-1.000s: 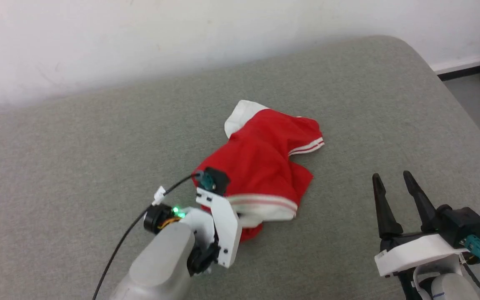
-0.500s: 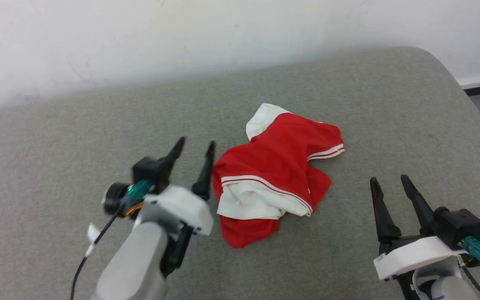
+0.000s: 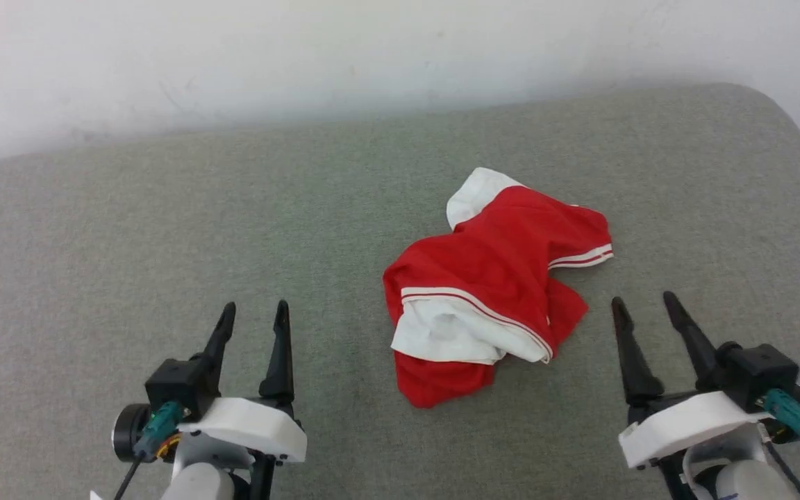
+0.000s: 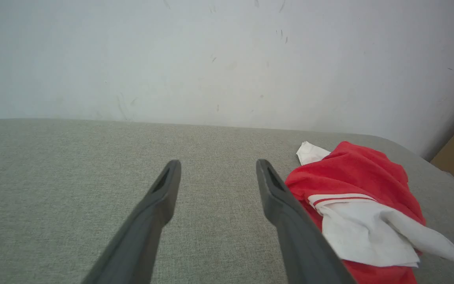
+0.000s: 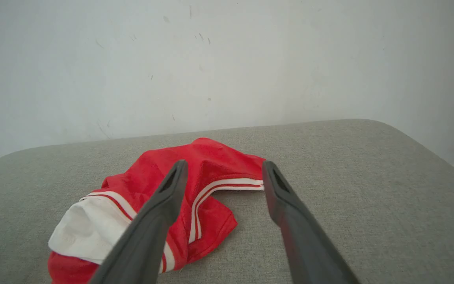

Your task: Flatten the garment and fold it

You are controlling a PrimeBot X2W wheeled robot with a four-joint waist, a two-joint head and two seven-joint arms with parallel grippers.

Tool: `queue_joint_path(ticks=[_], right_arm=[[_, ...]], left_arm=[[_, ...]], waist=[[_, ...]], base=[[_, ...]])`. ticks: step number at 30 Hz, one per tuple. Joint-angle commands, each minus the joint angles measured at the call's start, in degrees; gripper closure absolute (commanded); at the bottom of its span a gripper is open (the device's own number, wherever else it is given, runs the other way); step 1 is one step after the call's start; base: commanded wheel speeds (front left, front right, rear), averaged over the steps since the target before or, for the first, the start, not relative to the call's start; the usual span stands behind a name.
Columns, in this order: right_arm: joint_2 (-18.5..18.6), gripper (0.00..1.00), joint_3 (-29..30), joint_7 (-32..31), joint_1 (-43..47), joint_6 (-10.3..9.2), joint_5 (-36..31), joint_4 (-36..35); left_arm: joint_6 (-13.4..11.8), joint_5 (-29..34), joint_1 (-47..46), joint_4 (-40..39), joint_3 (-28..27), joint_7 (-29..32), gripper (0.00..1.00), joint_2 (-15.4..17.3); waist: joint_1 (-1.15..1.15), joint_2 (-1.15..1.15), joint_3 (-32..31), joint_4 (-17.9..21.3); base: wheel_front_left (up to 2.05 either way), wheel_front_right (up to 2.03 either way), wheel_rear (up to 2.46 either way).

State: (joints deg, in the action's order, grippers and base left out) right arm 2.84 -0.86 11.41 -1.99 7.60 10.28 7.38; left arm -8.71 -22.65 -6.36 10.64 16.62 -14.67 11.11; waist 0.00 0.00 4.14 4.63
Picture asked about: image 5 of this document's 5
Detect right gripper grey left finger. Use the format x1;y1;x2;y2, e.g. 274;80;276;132
89;160;189;284

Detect red white basketball jersey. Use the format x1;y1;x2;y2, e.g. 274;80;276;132
48;137;267;284

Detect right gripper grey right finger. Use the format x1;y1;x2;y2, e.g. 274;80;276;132
262;160;360;284

